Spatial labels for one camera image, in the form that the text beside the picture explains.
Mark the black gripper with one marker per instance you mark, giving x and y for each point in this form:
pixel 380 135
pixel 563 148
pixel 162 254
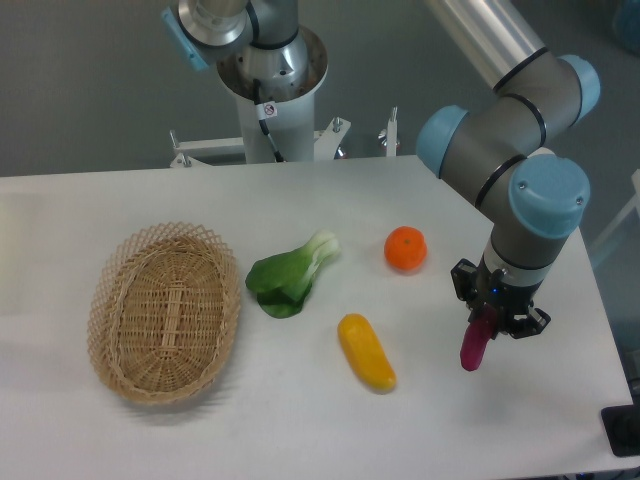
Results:
pixel 476 287

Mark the purple sweet potato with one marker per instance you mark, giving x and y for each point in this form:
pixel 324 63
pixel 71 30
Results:
pixel 475 345

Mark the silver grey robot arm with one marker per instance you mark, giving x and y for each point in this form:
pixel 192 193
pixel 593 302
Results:
pixel 494 160

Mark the orange tangerine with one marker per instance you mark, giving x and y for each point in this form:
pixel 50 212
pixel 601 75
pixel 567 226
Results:
pixel 405 249

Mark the yellow mango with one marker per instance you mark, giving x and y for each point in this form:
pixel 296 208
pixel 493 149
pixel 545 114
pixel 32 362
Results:
pixel 365 353

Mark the black device at table edge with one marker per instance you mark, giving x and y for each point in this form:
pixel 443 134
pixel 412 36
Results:
pixel 621 424

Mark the green bok choy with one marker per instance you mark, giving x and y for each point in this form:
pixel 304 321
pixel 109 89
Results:
pixel 282 282

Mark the woven wicker basket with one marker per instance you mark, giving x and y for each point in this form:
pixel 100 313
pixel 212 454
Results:
pixel 164 314

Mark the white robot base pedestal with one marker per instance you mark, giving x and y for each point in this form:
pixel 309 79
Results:
pixel 277 84

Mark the white metal mounting frame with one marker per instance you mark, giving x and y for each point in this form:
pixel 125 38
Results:
pixel 265 144

